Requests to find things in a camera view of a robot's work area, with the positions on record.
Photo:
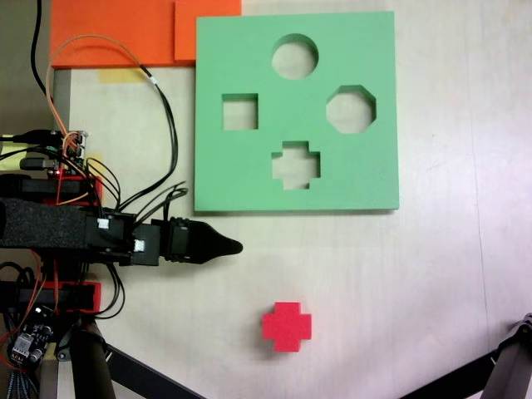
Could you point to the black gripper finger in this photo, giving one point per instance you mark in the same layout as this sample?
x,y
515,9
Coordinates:
x,y
208,252
212,237

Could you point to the red cross columnar block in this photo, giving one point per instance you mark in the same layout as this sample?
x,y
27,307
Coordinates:
x,y
287,328

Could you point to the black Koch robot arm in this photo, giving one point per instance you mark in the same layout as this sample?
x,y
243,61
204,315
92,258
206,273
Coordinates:
x,y
41,228

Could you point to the red and black table clamp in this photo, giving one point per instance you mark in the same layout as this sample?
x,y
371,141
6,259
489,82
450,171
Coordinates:
x,y
93,295
93,187

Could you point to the yellow tape strip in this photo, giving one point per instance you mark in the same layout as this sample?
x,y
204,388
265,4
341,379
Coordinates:
x,y
97,160
116,76

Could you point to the black tripod brace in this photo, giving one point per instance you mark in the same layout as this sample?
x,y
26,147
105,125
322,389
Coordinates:
x,y
457,378
141,374

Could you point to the motor driver circuit board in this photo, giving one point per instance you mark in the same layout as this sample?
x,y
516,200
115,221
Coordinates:
x,y
72,151

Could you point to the green shape sorter board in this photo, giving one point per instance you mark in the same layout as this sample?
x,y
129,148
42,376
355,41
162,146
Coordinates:
x,y
353,174

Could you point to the black tripod leg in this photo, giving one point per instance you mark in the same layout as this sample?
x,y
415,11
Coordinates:
x,y
511,365
93,370

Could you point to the small power circuit board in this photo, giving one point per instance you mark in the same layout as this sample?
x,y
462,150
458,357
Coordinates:
x,y
29,338

